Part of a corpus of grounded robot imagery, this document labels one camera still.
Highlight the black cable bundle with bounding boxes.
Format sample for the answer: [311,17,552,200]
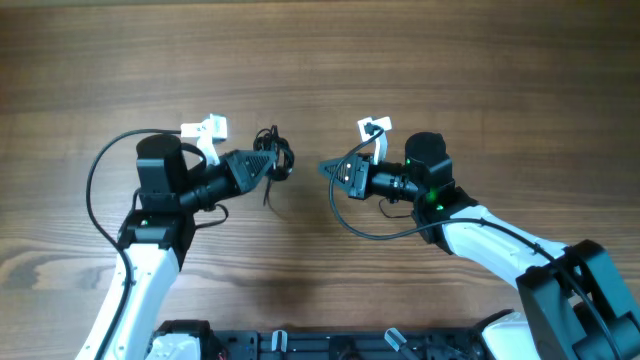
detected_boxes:
[252,124,296,207]

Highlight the black camera cable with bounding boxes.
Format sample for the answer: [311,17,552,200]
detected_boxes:
[85,128,184,360]
[328,127,621,360]

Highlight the black left camera cable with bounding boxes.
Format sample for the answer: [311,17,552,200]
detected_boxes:
[85,128,184,360]

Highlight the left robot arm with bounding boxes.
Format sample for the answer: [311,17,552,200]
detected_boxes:
[77,129,278,359]

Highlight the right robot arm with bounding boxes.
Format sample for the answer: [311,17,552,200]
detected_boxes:
[318,128,639,359]

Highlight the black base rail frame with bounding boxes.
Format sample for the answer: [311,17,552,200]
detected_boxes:
[214,328,490,360]

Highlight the black right camera cable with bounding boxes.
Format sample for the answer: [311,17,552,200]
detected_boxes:
[328,127,621,360]

